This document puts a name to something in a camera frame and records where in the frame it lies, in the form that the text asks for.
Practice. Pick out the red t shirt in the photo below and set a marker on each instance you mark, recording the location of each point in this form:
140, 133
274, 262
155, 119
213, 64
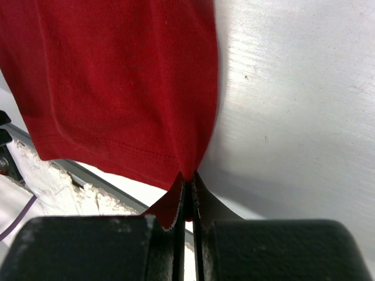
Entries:
129, 87

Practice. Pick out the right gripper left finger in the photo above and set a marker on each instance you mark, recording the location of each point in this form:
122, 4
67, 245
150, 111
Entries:
139, 247

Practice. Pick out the aluminium table edge rail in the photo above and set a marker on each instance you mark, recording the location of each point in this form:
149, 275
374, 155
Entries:
65, 187

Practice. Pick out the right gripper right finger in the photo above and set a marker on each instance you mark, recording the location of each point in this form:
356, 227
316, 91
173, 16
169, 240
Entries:
228, 247

